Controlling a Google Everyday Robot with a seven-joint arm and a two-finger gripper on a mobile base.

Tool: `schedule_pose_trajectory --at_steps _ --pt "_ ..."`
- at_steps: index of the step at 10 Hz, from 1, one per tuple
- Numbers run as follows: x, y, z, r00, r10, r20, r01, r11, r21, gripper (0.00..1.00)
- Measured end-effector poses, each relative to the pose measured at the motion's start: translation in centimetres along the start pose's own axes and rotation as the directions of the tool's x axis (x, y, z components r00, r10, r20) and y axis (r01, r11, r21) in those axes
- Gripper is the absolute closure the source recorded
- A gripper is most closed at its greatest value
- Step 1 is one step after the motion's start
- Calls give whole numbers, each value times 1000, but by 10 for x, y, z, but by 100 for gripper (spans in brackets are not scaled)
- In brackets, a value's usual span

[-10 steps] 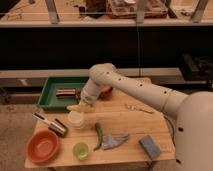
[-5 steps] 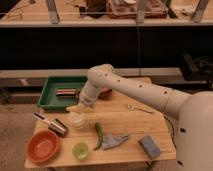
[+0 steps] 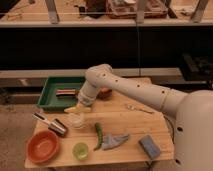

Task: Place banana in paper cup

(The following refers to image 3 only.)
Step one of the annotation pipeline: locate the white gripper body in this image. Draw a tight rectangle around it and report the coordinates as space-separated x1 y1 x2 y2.
78 83 99 106

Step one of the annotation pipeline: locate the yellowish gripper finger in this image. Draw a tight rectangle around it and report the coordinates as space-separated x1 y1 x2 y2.
76 103 91 113

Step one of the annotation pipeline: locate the yellow banana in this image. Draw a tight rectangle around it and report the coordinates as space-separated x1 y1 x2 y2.
64 106 80 114

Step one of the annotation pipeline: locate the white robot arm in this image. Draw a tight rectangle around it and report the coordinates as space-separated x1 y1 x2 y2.
78 64 213 171

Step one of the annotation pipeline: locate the white paper cup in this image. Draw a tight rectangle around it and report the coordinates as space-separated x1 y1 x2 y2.
68 113 85 129

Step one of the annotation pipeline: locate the green translucent cup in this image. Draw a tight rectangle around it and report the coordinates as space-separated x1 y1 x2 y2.
72 142 89 160

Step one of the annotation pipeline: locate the dark red bowl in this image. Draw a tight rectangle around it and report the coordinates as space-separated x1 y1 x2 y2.
97 88 112 99

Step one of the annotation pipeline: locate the orange fruit in bowl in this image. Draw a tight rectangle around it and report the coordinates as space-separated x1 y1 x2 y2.
101 88 110 93

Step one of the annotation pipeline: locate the green chili pepper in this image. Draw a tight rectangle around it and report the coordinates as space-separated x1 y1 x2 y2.
93 123 103 151

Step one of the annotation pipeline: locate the green plastic tray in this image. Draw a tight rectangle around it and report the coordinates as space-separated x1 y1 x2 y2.
37 77 85 111

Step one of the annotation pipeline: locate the striped bar in tray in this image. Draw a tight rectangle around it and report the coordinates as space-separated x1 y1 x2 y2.
56 89 79 98

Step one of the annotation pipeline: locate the black and silver tool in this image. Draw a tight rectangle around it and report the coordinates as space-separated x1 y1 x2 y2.
33 113 68 137

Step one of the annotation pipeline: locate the grey crumpled cloth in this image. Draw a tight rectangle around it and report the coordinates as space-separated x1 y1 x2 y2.
101 134 130 150

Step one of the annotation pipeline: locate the metal fork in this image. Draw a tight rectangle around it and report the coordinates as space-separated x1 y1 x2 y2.
125 104 154 114

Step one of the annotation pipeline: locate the orange plastic bowl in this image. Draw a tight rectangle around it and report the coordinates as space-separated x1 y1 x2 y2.
26 130 60 164

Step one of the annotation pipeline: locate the blue sponge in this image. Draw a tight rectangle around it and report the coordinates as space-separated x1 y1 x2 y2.
139 135 161 160

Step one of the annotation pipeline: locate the black cable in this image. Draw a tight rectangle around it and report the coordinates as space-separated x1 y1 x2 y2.
164 115 176 144

